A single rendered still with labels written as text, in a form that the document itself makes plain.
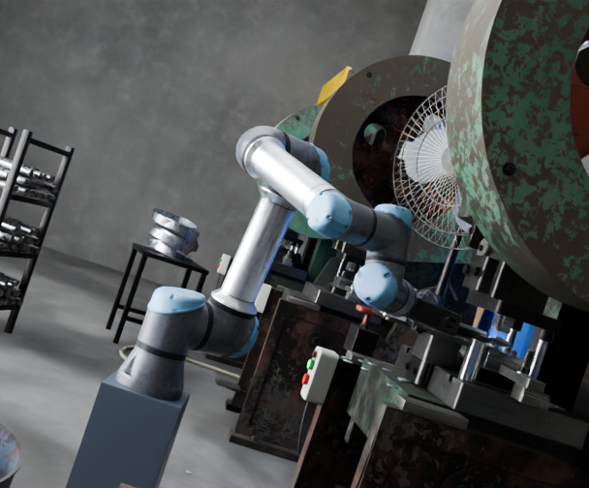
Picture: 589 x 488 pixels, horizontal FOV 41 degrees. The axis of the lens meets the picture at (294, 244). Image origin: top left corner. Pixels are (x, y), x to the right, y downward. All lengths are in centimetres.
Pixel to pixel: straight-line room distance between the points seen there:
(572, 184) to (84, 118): 730
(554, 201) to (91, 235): 724
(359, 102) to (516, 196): 184
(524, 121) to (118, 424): 103
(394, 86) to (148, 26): 557
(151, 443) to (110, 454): 9
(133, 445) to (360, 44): 730
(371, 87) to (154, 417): 184
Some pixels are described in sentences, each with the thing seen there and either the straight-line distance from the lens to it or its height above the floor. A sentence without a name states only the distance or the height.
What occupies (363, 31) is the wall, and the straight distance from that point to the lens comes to 878.
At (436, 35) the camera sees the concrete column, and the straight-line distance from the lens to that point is 721.
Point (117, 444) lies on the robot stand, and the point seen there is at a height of 33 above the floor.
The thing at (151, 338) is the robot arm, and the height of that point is 57.
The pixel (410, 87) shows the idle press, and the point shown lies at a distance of 324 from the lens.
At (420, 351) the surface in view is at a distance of 186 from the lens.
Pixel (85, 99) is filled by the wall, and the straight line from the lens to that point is 848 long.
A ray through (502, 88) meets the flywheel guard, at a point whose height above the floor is 122.
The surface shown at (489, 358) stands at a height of 76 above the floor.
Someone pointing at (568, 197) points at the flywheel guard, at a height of 109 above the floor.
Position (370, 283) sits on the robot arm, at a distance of 145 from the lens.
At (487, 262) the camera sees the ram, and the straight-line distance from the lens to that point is 185.
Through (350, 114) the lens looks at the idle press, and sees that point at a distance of 317.
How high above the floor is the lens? 87
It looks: level
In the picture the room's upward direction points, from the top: 19 degrees clockwise
